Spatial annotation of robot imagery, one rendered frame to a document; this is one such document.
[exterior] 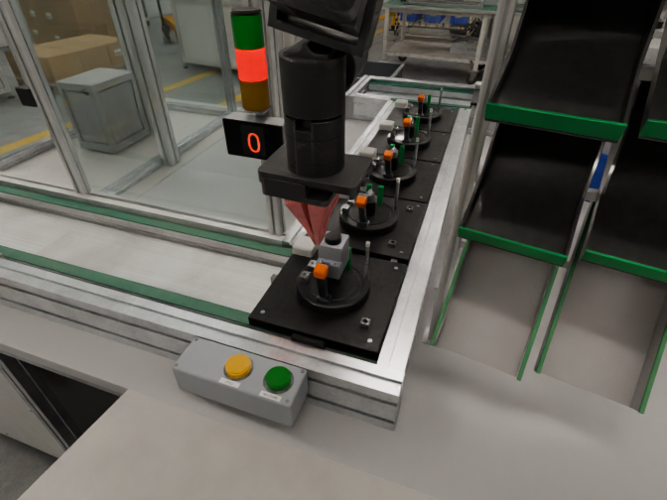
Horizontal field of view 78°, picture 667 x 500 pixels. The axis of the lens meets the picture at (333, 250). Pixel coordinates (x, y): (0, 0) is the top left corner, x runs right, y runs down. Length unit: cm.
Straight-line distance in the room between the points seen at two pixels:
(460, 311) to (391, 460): 26
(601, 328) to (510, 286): 14
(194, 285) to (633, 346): 78
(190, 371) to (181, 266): 34
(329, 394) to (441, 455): 20
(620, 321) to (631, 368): 6
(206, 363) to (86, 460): 23
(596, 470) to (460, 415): 21
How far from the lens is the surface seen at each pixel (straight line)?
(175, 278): 96
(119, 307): 87
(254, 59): 76
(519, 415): 82
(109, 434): 83
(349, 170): 41
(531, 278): 70
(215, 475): 73
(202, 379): 71
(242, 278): 92
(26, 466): 199
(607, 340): 73
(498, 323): 69
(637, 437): 89
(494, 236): 56
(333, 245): 71
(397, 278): 83
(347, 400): 71
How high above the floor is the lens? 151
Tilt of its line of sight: 38 degrees down
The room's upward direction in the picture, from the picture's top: straight up
